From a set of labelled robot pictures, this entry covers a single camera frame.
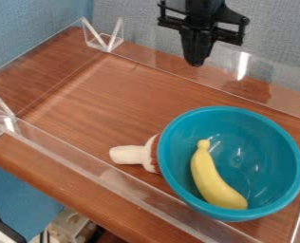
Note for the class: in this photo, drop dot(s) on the clear acrylic front barrier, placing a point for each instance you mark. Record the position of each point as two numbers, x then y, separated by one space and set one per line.
131 207

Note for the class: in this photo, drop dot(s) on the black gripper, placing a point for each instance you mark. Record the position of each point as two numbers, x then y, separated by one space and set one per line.
204 21

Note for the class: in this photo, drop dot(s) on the clear acrylic corner bracket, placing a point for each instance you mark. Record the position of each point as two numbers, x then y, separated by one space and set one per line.
104 41

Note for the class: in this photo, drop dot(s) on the yellow toy banana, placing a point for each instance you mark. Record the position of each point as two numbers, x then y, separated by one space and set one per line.
219 193

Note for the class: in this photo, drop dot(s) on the clear acrylic back barrier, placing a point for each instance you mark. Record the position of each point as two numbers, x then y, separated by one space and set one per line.
232 70

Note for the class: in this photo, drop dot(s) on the plush toy mushroom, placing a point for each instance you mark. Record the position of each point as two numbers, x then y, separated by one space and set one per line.
139 154

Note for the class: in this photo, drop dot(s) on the blue plastic bowl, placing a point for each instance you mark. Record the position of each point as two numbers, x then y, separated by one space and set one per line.
255 153

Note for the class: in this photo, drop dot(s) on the clear acrylic barrier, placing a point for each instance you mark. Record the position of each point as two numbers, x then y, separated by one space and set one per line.
131 207
232 70

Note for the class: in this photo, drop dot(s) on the grey metal frame below table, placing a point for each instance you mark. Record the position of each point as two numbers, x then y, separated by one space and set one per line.
69 228

